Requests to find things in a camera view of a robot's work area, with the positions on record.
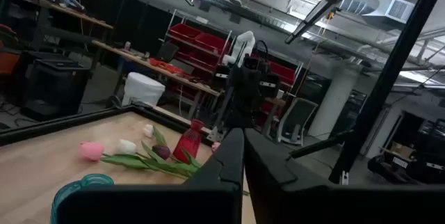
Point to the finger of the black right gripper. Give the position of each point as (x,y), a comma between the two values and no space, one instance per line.
(240,86)
(253,86)

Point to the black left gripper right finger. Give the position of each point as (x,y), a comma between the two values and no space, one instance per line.
(330,206)

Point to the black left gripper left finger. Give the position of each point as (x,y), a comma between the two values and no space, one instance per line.
(156,206)

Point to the dark purple artificial tulip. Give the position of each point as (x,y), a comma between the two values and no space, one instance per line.
(161,152)

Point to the green stem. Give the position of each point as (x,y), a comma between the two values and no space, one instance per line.
(215,146)

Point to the white artificial tulip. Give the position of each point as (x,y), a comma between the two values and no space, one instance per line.
(126,146)
(149,130)

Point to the pink artificial tulip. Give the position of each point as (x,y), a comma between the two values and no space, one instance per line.
(91,151)

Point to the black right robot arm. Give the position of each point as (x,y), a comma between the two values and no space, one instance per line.
(240,116)

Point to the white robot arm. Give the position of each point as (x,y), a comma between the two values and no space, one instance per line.
(245,41)

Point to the red glass vase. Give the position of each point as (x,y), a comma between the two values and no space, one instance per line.
(187,145)

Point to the teal glass vase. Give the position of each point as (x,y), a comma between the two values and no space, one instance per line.
(90,178)

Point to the metal storage rack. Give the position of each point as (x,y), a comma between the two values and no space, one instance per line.
(194,60)

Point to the red storage bin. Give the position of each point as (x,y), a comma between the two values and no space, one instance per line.
(212,42)
(184,32)
(283,72)

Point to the grey mesh office chair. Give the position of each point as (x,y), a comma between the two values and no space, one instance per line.
(300,112)

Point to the wooden workbench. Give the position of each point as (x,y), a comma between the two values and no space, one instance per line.
(156,69)

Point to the white covered bin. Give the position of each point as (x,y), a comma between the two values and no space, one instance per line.
(142,90)

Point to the white building column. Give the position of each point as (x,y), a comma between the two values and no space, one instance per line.
(333,105)

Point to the cardboard box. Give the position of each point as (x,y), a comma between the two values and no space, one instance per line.
(402,150)

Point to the black cabinet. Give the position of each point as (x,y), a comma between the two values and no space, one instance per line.
(55,85)

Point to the white air vent box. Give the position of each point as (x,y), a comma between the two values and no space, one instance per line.
(396,8)

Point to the blue power tools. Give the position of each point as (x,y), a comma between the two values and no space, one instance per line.
(69,0)

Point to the orange crate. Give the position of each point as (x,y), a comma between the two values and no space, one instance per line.
(8,63)

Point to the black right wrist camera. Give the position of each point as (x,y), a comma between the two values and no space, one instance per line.
(251,62)

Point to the black diagonal frame brace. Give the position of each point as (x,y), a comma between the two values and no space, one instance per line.
(320,145)

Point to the black table edge frame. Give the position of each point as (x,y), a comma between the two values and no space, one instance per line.
(52,125)

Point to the wooden wall shelf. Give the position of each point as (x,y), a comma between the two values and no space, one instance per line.
(69,12)

